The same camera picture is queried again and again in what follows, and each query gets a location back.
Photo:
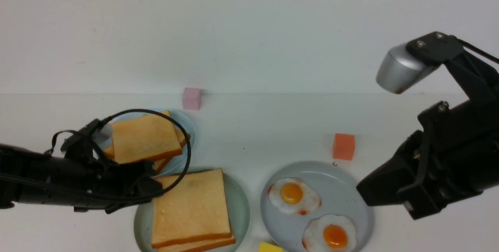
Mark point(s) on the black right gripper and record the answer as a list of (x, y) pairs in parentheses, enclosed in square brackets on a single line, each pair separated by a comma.
[(454, 157)]

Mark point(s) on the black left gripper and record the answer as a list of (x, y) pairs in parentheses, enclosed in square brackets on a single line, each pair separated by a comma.
[(118, 186)]

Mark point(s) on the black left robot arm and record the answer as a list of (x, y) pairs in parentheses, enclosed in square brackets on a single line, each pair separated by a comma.
[(28, 177)]

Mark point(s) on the light blue bread plate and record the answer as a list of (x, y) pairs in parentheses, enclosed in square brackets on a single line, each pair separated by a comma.
[(163, 167)]

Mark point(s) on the pink cube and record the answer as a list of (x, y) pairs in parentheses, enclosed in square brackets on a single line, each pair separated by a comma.
[(191, 99)]

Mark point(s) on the orange cube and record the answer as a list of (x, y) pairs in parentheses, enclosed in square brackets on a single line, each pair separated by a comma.
[(343, 147)]

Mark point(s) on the grey egg plate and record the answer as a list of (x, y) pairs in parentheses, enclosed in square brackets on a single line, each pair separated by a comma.
[(338, 194)]

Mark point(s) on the yellow cube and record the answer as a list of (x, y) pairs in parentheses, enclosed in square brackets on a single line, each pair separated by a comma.
[(268, 247)]

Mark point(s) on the left fried egg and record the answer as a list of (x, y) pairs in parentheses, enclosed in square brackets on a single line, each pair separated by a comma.
[(292, 196)]

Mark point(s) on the fried egg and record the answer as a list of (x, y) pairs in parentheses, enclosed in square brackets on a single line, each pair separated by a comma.
[(330, 233), (292, 196)]

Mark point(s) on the right fried egg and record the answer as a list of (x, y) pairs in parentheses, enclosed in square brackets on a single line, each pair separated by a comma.
[(330, 233)]

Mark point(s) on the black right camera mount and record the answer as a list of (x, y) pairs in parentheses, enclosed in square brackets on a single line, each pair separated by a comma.
[(476, 78)]

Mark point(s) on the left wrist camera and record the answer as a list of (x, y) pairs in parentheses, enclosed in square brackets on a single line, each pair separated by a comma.
[(82, 147)]

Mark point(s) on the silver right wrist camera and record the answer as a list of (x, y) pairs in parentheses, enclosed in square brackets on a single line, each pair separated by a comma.
[(399, 70)]

